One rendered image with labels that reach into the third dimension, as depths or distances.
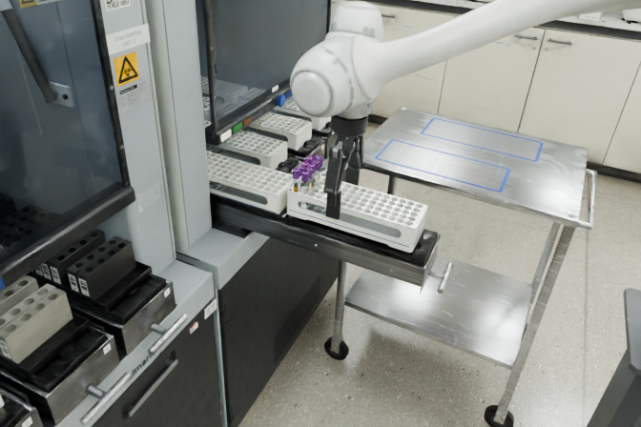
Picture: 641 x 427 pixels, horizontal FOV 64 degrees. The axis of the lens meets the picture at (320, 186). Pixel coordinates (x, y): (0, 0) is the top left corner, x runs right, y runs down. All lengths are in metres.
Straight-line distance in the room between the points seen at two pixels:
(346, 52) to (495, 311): 1.23
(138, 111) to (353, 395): 1.24
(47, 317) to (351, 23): 0.70
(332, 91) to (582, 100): 2.69
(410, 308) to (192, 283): 0.86
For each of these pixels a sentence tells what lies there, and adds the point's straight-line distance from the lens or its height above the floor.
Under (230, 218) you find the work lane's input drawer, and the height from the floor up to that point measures 0.77.
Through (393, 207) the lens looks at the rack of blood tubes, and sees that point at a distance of 1.11.
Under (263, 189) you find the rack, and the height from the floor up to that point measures 0.86.
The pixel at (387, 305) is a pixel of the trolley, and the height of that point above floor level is 0.28.
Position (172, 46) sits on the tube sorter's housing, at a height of 1.20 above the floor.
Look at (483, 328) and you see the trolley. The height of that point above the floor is 0.28.
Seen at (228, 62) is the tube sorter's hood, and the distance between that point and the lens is 1.15.
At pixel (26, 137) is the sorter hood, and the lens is 0.81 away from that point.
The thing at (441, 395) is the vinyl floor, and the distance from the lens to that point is 1.92.
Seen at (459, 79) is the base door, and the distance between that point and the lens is 3.39.
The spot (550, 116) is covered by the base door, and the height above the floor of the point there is 0.32.
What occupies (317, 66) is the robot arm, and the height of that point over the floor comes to 1.24.
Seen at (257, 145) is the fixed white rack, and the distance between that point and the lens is 1.37.
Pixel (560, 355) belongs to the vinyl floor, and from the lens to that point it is 2.20.
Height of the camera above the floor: 1.48
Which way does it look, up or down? 31 degrees down
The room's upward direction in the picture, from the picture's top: 3 degrees clockwise
